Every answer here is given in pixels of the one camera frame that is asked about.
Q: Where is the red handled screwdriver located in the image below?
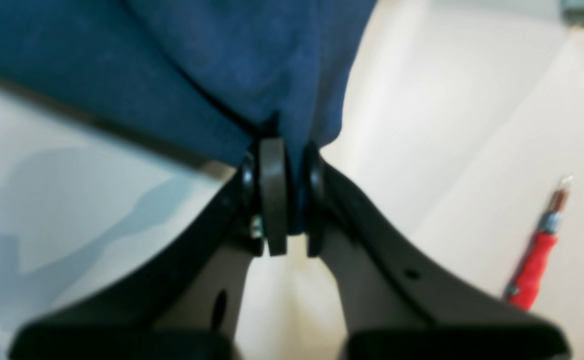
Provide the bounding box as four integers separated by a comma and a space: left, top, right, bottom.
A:
503, 175, 573, 312

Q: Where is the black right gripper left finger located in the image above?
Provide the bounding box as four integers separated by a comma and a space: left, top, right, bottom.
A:
10, 137, 289, 360

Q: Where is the dark blue T-shirt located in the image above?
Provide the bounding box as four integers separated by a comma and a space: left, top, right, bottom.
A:
0, 0, 376, 234

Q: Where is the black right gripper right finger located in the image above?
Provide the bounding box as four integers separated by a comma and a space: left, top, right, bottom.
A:
305, 144, 571, 360

